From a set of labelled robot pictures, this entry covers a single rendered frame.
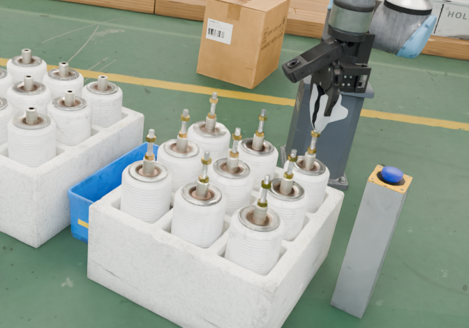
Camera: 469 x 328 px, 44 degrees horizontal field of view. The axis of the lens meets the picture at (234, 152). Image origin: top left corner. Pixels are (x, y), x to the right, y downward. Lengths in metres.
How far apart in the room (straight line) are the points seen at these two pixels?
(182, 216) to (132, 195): 0.11
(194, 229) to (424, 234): 0.73
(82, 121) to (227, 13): 0.97
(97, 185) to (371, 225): 0.62
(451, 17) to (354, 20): 2.12
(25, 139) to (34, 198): 0.12
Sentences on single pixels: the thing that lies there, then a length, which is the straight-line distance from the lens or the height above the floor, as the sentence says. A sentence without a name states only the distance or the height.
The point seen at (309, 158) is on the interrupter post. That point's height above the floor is 0.27.
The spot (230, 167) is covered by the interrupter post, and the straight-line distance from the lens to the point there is 1.14.
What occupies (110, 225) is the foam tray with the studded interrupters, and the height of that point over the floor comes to 0.16.
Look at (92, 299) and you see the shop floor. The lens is 1.20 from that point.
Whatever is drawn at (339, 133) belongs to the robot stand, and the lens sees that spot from 1.59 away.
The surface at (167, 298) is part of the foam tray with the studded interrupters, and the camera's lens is 1.13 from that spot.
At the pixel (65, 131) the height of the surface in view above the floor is 0.21.
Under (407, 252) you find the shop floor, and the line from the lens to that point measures 1.50.
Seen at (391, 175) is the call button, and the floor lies 0.33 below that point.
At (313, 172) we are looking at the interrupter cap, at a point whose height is 0.25.
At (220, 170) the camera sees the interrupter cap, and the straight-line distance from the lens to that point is 1.13.
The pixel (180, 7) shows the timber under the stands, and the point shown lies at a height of 0.05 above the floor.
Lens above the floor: 0.83
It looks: 29 degrees down
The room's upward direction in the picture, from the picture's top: 9 degrees clockwise
